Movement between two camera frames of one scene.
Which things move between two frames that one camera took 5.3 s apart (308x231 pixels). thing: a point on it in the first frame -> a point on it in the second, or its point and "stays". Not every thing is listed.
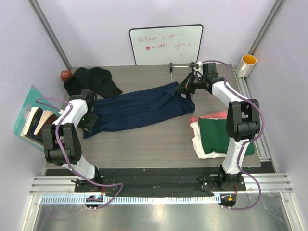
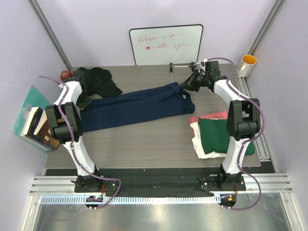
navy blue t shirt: x=158 y=102 stays
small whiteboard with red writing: x=177 y=44 stays
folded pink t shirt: x=219 y=115 stays
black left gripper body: x=88 y=120 -> x=83 y=101
